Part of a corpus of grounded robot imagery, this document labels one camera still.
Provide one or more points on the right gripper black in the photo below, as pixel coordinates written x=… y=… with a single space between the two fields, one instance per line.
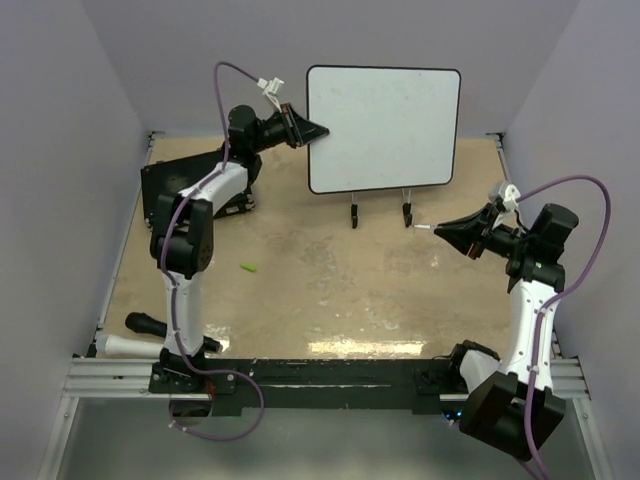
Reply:
x=465 y=232

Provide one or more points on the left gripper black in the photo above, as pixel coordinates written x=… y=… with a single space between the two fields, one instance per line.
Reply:
x=299 y=129

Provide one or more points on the white whiteboard with dark frame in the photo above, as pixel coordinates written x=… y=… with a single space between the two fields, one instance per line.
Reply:
x=389 y=127

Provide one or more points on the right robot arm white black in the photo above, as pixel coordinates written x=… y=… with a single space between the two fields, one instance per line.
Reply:
x=511 y=404

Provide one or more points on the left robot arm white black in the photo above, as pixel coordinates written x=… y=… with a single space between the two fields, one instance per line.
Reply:
x=182 y=240

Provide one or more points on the black flat case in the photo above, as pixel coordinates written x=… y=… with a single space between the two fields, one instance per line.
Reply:
x=169 y=177

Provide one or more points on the black white eraser tool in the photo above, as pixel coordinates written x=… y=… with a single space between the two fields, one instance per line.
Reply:
x=144 y=338

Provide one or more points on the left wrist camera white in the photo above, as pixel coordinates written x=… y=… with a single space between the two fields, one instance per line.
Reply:
x=270 y=90

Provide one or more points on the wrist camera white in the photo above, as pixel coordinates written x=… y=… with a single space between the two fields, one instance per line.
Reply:
x=270 y=90
x=504 y=197

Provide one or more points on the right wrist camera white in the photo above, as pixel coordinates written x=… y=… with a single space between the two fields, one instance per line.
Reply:
x=504 y=197

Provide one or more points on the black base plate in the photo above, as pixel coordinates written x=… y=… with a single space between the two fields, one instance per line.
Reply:
x=417 y=385

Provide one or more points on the aluminium front rail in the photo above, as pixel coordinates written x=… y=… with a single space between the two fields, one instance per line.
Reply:
x=130 y=378

